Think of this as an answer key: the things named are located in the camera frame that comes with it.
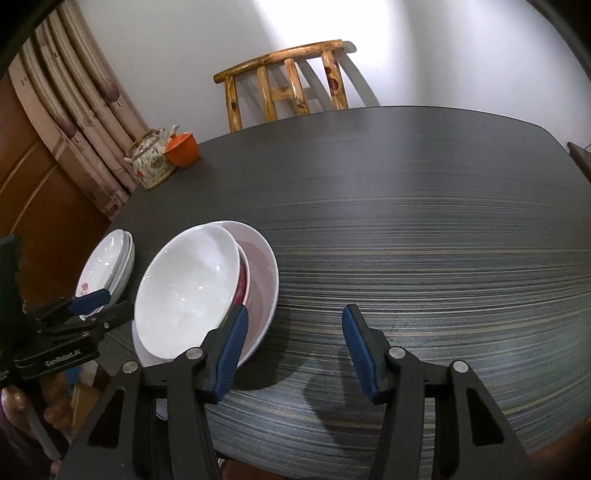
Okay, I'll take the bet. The top small white plate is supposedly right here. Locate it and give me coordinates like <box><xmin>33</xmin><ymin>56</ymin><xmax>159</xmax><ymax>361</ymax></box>
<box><xmin>75</xmin><ymin>229</ymin><xmax>126</xmax><ymax>297</ymax></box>

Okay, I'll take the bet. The small white plate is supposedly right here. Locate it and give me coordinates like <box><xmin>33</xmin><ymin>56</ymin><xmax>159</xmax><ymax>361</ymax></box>
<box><xmin>78</xmin><ymin>231</ymin><xmax>136</xmax><ymax>322</ymax></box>
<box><xmin>75</xmin><ymin>229</ymin><xmax>126</xmax><ymax>297</ymax></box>

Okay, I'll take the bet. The bottom small white plate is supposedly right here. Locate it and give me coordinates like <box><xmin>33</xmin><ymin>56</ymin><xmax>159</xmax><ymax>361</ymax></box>
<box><xmin>78</xmin><ymin>231</ymin><xmax>136</xmax><ymax>322</ymax></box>

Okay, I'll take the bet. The brown wooden cabinet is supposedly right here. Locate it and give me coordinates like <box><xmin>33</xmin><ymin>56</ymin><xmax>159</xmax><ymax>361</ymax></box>
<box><xmin>0</xmin><ymin>76</ymin><xmax>109</xmax><ymax>309</ymax></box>

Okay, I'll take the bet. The white bowl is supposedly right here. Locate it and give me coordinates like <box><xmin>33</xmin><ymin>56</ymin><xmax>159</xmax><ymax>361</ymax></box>
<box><xmin>134</xmin><ymin>224</ymin><xmax>250</xmax><ymax>360</ymax></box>

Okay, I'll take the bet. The large white pink plate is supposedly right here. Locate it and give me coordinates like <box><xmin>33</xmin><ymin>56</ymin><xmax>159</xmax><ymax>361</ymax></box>
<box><xmin>131</xmin><ymin>220</ymin><xmax>280</xmax><ymax>367</ymax></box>

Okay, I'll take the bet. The floral ceramic teapot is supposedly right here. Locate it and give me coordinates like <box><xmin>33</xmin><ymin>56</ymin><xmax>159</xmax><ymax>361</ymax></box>
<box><xmin>124</xmin><ymin>129</ymin><xmax>177</xmax><ymax>190</ymax></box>

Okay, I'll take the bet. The orange cup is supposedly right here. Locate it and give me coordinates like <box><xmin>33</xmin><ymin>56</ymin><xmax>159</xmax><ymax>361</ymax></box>
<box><xmin>164</xmin><ymin>132</ymin><xmax>199</xmax><ymax>168</ymax></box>

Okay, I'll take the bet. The beige patterned curtain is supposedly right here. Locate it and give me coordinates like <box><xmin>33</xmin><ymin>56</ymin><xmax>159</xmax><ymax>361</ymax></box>
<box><xmin>8</xmin><ymin>1</ymin><xmax>147</xmax><ymax>219</ymax></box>

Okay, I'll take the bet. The wooden chair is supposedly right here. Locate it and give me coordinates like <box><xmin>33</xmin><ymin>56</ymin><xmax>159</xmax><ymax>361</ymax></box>
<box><xmin>212</xmin><ymin>39</ymin><xmax>350</xmax><ymax>134</ymax></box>

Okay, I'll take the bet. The dark chair back right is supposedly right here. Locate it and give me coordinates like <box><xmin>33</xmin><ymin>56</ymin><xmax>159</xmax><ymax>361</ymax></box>
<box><xmin>567</xmin><ymin>142</ymin><xmax>591</xmax><ymax>182</ymax></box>

